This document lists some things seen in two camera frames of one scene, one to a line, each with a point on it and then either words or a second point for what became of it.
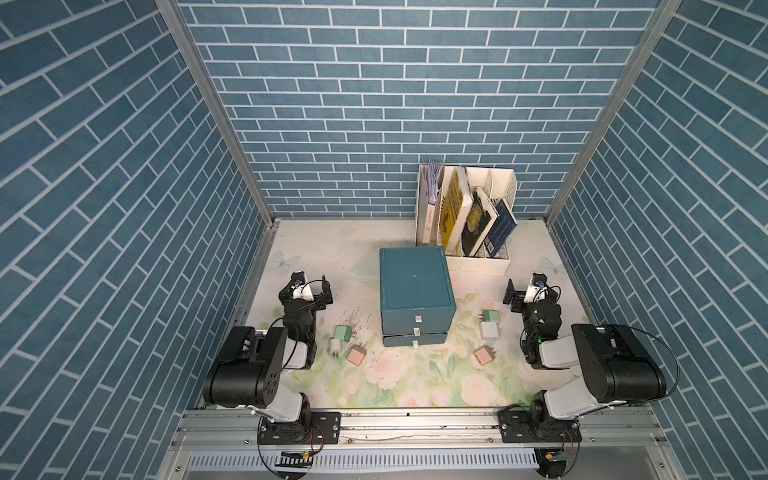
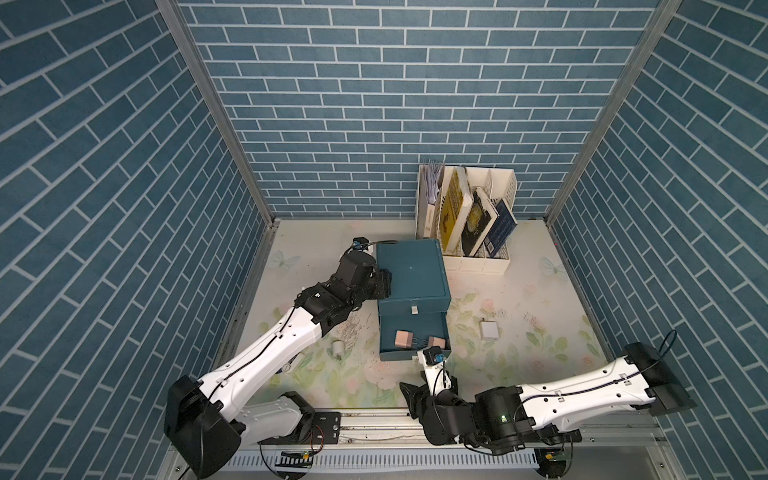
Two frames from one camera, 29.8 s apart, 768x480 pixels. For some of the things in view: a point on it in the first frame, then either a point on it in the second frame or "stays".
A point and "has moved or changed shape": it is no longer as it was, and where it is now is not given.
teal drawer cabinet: (416, 297) stays
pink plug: (356, 354) → (404, 339)
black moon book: (482, 218) stays
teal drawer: (414, 339) has moved or changed shape
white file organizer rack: (469, 212) stays
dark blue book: (501, 230) stays
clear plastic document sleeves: (433, 173) stays
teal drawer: (416, 324) → (410, 306)
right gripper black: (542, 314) → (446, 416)
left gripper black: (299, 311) → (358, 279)
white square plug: (490, 330) stays
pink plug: (485, 355) → (434, 341)
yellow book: (455, 206) stays
